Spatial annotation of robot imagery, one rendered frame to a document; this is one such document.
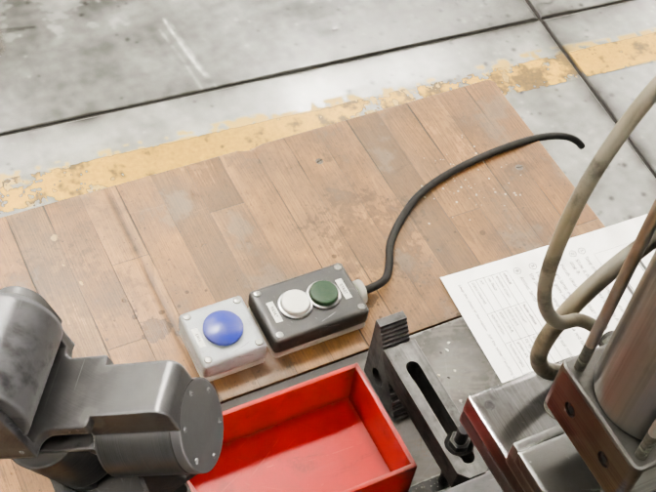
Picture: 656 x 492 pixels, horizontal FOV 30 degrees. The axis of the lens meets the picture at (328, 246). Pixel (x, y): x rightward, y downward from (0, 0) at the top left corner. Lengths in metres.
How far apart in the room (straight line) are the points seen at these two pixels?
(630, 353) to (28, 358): 0.35
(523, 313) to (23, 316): 0.71
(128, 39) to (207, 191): 1.52
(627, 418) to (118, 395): 0.31
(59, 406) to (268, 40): 2.20
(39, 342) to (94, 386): 0.04
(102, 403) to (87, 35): 2.19
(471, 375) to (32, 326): 0.63
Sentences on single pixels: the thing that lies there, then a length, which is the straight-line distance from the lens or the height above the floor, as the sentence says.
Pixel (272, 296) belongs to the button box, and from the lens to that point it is 1.24.
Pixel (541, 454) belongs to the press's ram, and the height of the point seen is 1.18.
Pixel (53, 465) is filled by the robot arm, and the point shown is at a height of 1.27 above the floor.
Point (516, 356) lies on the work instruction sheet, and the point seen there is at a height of 0.90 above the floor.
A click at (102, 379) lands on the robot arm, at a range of 0.73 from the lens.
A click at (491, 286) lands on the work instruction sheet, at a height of 0.90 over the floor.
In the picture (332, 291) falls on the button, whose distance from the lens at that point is 1.24.
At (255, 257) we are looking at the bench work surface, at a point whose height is 0.90.
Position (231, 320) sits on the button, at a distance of 1.21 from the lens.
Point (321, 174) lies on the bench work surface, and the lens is 1.39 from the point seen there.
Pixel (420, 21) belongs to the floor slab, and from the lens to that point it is 2.99.
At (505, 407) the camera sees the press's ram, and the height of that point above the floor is 1.14.
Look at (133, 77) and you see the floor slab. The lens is 2.77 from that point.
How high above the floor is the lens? 1.93
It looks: 51 degrees down
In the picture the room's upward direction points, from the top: 10 degrees clockwise
